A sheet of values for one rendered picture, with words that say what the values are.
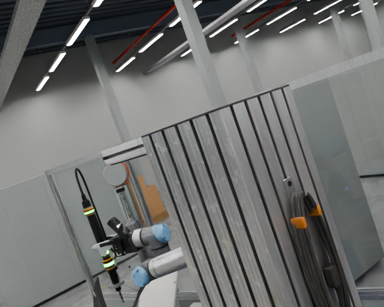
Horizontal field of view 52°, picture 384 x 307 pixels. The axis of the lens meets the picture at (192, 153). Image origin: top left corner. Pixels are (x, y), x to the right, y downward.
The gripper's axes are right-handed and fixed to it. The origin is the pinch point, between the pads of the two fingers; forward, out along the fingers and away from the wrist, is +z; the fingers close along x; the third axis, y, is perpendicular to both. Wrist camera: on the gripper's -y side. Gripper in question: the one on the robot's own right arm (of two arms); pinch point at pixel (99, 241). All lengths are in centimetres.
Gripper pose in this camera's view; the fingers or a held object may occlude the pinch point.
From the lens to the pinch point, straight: 183.4
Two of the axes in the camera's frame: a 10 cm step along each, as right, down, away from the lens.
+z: -8.5, 2.7, 4.5
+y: 3.3, 9.4, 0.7
